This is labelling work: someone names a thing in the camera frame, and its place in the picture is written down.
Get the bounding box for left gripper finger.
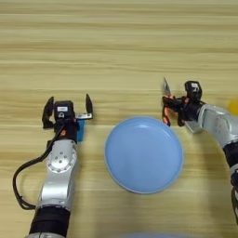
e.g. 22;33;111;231
85;93;94;115
41;96;56;130

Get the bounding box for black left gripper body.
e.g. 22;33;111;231
54;112;94;143

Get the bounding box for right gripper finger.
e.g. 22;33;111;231
168;105;184;117
162;96;184;108

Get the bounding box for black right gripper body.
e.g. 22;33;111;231
178;97;205;123

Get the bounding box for blue rectangular block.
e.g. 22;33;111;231
76;119;86;143

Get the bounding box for orange black pliers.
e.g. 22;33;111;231
161;77;186;127

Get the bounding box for orange juice bottle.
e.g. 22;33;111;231
227;98;238;116

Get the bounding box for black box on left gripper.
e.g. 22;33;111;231
53;100;75;122

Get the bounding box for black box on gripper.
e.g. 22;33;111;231
53;100;75;122
184;80;204;102

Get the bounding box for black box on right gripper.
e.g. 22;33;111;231
184;80;204;102

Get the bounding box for blue round plate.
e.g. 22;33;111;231
103;115;185;195

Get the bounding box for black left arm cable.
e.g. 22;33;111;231
12;122;65;211

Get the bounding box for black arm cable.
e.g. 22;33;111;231
12;122;65;211
231;182;238;226

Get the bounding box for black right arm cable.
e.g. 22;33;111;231
231;182;238;226

